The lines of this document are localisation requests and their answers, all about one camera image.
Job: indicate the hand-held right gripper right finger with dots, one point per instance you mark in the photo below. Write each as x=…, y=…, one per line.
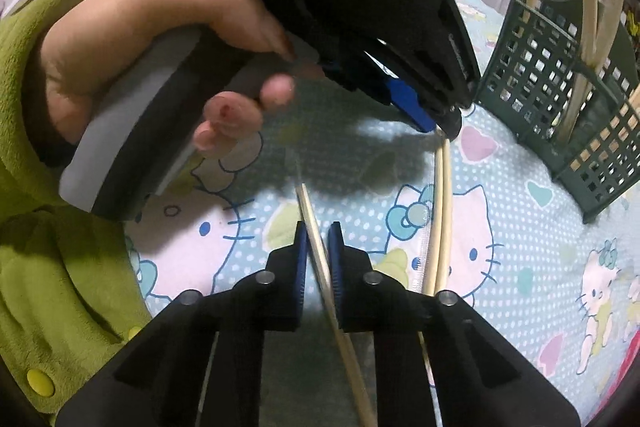
x=336, y=267

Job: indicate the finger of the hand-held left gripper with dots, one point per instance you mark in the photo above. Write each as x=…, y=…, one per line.
x=407, y=104
x=450, y=72

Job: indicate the person's left forearm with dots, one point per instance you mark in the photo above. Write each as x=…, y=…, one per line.
x=20, y=82

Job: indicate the green fleece jacket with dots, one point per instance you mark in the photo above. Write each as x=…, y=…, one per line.
x=60, y=297

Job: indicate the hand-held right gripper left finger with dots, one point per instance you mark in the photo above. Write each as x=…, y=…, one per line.
x=300, y=267

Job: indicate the green plastic utensil basket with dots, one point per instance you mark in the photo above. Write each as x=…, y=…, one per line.
x=530, y=57

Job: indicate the person's left hand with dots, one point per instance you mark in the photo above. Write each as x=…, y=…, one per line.
x=125, y=12

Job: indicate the cartoon cat printed blanket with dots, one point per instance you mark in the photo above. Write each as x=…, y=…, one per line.
x=525, y=257

